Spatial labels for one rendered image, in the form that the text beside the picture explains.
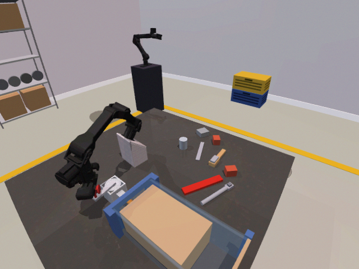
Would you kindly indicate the orange-red rectangular block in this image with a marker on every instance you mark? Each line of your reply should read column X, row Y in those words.
column 216, row 140
column 230, row 171

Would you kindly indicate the red long bar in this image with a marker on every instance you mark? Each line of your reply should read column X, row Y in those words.
column 202, row 184

